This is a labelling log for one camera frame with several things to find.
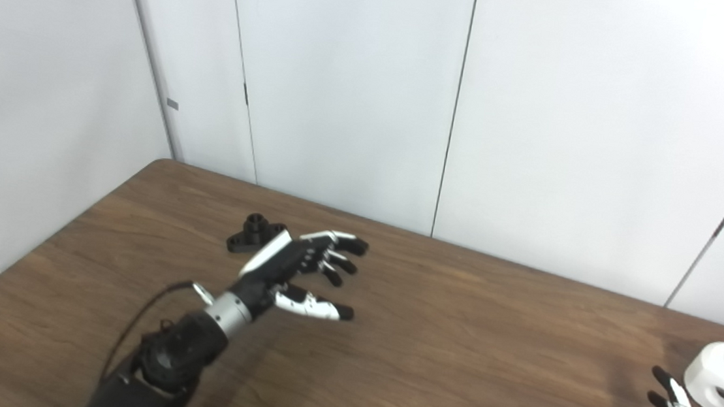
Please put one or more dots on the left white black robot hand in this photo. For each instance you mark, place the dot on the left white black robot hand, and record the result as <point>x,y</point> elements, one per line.
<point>278,265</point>

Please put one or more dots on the black flanged holder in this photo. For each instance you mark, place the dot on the black flanged holder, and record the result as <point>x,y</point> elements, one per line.
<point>248,236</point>

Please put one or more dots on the black wall panel hinge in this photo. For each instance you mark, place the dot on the black wall panel hinge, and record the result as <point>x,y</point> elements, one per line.
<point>246,93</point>
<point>722,222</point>

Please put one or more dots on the small grey wall tag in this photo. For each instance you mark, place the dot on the small grey wall tag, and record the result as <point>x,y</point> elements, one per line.
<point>172,103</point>

